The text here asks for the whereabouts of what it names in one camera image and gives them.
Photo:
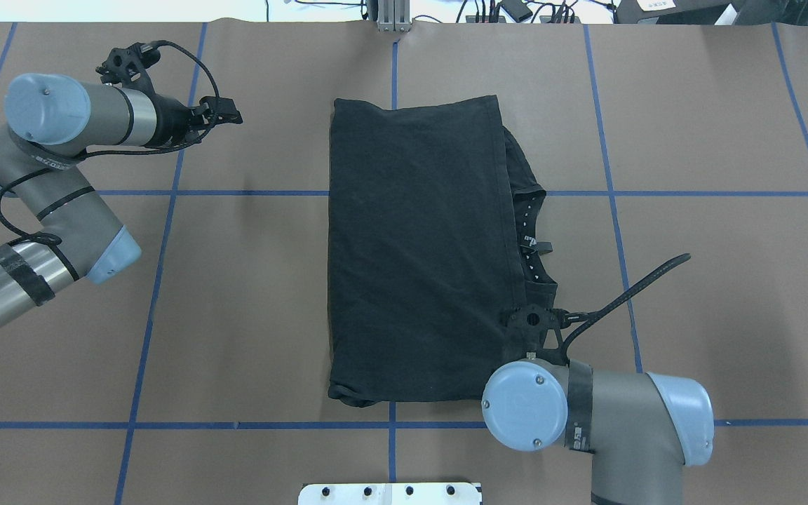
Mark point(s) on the aluminium frame post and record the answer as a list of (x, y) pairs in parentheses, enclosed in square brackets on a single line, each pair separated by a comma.
[(390, 16)]

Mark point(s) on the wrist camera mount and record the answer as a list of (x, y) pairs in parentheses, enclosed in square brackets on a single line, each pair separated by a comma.
[(128, 67), (535, 331)]

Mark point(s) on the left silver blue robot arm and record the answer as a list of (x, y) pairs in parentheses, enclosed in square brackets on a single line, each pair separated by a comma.
[(52, 122)]

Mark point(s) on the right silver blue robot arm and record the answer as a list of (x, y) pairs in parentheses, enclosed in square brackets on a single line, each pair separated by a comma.
[(641, 429)]

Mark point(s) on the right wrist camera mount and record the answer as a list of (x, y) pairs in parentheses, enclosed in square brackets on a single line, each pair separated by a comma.
[(535, 331)]

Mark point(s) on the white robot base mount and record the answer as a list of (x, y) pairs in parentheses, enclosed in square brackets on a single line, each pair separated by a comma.
[(392, 493)]

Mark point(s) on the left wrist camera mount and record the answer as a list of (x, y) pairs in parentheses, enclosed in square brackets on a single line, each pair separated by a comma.
[(128, 67)]

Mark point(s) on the black graphic t-shirt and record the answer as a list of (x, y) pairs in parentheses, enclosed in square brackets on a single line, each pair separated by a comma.
[(432, 218)]

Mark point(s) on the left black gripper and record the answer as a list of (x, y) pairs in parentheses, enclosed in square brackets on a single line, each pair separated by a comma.
[(170, 123)]

